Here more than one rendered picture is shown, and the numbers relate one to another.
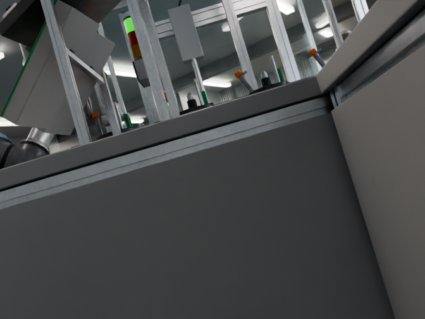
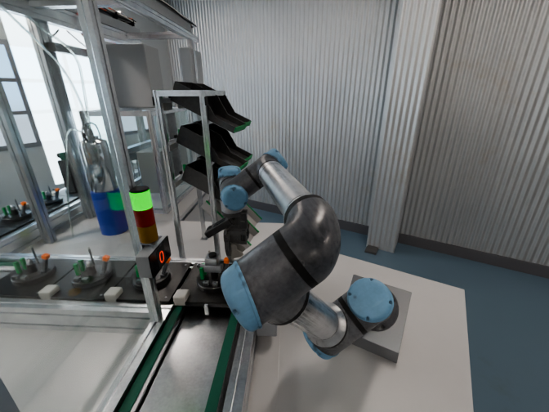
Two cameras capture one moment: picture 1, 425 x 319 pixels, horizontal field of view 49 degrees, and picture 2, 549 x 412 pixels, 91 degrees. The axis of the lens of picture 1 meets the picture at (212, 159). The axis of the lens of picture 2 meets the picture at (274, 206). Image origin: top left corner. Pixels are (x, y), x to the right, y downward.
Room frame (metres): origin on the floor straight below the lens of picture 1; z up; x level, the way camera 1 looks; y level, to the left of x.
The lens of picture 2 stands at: (2.32, 0.53, 1.65)
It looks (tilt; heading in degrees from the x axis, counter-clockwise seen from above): 23 degrees down; 182
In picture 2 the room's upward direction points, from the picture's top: straight up
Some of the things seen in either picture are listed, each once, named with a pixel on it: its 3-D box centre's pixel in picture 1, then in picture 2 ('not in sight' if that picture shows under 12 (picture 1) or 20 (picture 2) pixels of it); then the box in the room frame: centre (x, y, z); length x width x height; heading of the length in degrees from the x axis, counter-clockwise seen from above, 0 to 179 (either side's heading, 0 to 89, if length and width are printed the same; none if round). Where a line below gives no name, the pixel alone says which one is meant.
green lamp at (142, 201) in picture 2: (131, 26); (140, 199); (1.65, 0.15, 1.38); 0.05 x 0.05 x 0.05
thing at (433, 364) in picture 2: not in sight; (354, 330); (1.57, 0.80, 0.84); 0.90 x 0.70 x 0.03; 151
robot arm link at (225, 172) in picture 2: not in sight; (230, 183); (1.47, 0.35, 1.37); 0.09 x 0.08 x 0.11; 16
